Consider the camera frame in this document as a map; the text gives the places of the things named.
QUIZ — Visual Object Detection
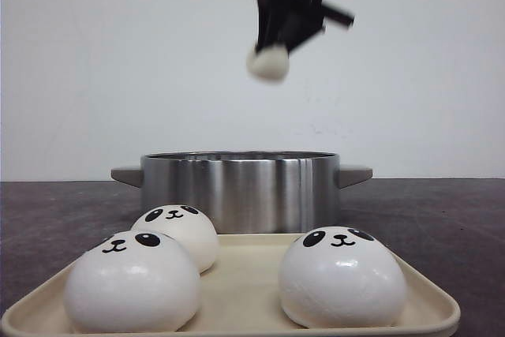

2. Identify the stainless steel steamer pot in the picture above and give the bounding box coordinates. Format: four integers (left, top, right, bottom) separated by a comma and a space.
110, 151, 373, 234

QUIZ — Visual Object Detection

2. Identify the beige plastic tray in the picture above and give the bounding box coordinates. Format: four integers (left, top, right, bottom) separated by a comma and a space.
2, 234, 461, 336

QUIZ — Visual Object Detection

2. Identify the panda bun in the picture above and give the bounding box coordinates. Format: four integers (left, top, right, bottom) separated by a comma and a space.
279, 226, 407, 328
131, 204, 219, 273
64, 230, 202, 333
246, 45, 290, 81

